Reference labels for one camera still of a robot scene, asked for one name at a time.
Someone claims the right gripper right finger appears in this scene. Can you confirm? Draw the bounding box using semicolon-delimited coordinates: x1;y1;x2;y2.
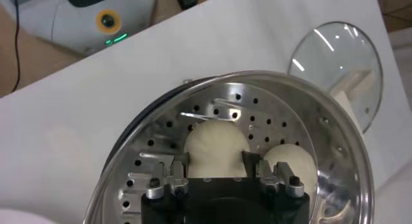
241;149;306;199

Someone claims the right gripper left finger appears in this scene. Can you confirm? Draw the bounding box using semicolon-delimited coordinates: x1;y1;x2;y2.
140;151;191;200

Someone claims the white steamed baozi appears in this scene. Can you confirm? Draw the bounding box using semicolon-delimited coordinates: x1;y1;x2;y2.
183;119;251;178
263;144;319;197

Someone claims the round glass pot lid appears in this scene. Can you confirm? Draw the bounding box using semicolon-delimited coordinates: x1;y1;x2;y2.
287;21;384;135

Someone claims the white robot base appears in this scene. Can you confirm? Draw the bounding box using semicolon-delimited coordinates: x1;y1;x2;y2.
0;0;160;55

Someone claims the stainless steel steamer basket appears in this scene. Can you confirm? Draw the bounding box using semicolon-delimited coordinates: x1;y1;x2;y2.
82;70;376;224

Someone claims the round white plate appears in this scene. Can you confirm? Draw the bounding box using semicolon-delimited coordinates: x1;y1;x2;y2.
0;208;52;224

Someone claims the black floor cable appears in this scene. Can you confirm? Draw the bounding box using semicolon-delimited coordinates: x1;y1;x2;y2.
5;0;22;93

